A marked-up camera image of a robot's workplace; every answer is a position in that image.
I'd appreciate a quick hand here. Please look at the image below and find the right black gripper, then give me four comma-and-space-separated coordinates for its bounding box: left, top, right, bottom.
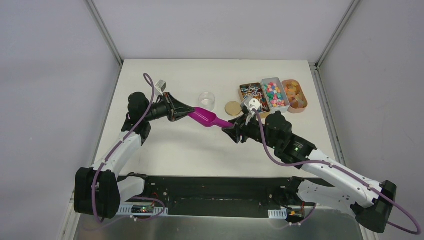
222, 111, 281, 151

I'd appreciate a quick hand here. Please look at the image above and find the magenta plastic scoop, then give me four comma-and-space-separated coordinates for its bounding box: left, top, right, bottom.
188, 107, 234, 128

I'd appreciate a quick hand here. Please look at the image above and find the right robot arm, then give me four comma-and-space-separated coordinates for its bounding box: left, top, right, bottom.
222, 111, 397, 234

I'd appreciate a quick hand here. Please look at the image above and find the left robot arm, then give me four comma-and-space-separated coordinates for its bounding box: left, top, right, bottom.
74, 92, 195, 220

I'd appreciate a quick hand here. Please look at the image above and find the white box of colourful candies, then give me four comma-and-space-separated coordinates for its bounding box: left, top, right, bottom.
260, 77, 290, 114

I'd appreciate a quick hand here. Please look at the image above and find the gold jar lid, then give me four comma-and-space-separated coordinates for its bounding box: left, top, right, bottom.
224, 101, 242, 116

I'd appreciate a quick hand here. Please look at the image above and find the clear plastic jar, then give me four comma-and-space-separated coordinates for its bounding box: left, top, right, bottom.
198, 92, 216, 111

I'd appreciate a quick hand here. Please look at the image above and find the gold tin of lollipops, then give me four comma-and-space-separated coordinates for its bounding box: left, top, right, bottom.
238, 82, 270, 119

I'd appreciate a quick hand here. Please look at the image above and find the orange tray of gummies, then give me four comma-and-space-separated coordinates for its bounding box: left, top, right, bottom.
281, 79, 308, 114

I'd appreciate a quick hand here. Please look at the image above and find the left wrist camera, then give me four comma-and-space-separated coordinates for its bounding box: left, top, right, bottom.
154, 80, 167, 96

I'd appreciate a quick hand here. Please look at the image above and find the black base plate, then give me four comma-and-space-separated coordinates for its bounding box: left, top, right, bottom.
112, 175, 332, 220

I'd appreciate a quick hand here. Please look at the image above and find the right white cable duct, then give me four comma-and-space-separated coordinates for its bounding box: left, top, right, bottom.
267, 208, 288, 220

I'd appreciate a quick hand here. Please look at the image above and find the left aluminium frame post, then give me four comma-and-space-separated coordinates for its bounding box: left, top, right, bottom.
84, 0, 124, 67

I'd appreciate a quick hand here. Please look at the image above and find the aluminium frame post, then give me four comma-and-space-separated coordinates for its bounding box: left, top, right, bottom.
84, 0, 124, 67
314, 0, 363, 71

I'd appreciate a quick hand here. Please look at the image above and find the right aluminium frame post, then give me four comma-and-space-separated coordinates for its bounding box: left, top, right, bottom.
314, 0, 363, 71

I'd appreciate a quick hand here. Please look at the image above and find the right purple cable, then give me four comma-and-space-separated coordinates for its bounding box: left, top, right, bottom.
253, 109, 422, 236

